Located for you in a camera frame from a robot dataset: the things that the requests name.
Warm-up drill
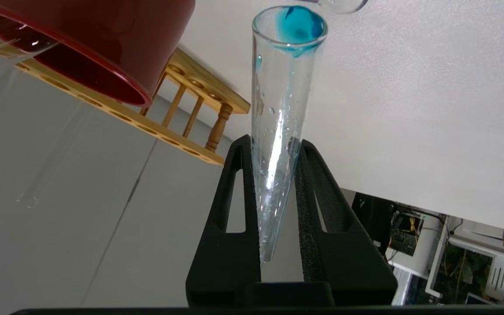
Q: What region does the dark red plastic cup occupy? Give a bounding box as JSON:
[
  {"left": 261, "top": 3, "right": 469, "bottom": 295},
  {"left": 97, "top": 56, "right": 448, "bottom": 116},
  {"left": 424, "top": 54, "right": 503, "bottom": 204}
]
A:
[{"left": 0, "top": 0, "right": 196, "bottom": 108}]

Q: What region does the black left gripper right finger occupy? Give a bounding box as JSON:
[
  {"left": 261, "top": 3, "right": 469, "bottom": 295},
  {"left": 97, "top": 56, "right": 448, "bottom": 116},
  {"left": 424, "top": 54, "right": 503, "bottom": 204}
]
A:
[{"left": 294, "top": 139, "right": 398, "bottom": 307}]

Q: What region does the blue pigment glass test tube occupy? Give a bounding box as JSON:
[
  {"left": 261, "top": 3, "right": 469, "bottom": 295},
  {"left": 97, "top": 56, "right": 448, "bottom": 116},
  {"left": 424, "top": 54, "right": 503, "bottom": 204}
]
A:
[{"left": 251, "top": 5, "right": 329, "bottom": 266}]

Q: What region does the red pigment glass test tube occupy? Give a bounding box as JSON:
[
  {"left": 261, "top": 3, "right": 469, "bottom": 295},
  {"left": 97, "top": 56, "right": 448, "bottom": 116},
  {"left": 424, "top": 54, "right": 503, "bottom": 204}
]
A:
[{"left": 0, "top": 27, "right": 58, "bottom": 62}]

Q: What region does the black computer box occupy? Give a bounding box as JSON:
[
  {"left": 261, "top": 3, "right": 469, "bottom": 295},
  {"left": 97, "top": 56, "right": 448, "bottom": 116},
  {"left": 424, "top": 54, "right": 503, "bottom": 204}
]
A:
[{"left": 352, "top": 192, "right": 395, "bottom": 256}]

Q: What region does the white metal desk frame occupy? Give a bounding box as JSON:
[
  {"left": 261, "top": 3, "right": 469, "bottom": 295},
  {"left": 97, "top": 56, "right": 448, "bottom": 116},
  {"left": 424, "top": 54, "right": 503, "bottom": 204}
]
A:
[{"left": 425, "top": 217, "right": 504, "bottom": 305}]

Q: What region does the clear glass beaker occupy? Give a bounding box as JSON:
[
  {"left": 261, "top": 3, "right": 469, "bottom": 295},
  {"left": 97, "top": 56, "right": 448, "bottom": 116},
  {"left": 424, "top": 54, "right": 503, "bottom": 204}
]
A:
[{"left": 318, "top": 0, "right": 370, "bottom": 14}]

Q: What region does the wooden test tube rack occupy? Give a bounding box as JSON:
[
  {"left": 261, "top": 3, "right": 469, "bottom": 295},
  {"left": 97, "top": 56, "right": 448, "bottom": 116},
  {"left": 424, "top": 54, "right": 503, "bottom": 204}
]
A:
[{"left": 0, "top": 26, "right": 251, "bottom": 166}]

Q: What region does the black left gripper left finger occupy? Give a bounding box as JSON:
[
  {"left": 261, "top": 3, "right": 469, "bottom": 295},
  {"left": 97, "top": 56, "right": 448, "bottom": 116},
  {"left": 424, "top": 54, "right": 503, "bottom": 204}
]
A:
[{"left": 185, "top": 134, "right": 262, "bottom": 307}]

